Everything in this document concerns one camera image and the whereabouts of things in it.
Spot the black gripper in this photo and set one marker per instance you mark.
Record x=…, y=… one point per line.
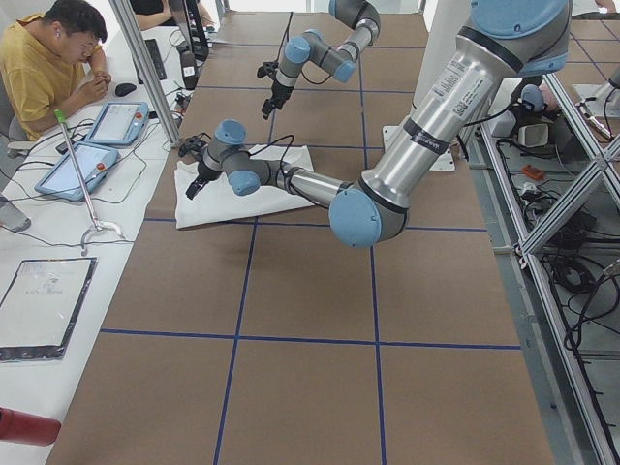
x=277, y=91
x=201, y=175

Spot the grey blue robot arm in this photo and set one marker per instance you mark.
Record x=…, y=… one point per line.
x=499, y=40
x=337, y=61

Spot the upper blue teach pendant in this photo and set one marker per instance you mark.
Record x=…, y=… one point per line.
x=118, y=123

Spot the silver reacher grabber stick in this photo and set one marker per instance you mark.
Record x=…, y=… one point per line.
x=97, y=225

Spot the black computer mouse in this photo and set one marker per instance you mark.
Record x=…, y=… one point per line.
x=124, y=89

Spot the black keyboard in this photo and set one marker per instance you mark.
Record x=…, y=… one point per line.
x=156, y=58

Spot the man in yellow shirt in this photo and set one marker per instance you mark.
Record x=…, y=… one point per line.
x=54, y=61

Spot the silver foil tray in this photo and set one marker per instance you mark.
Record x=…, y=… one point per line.
x=40, y=308

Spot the red fire extinguisher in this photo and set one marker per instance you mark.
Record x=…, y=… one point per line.
x=27, y=429

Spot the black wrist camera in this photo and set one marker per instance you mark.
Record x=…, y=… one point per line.
x=193, y=146
x=268, y=69

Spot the grey aluminium frame post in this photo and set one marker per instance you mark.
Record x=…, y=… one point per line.
x=136, y=43

